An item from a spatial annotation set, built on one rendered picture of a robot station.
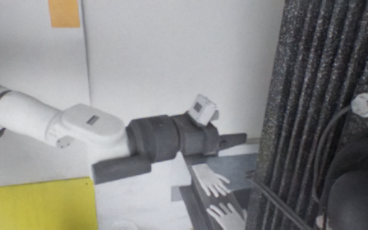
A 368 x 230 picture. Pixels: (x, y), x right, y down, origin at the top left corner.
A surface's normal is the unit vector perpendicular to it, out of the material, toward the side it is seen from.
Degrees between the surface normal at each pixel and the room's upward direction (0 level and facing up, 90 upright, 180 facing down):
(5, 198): 87
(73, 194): 87
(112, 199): 90
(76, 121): 15
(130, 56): 90
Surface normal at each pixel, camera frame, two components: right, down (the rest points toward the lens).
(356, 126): -0.91, 0.14
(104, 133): 0.15, -0.76
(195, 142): 0.41, 0.42
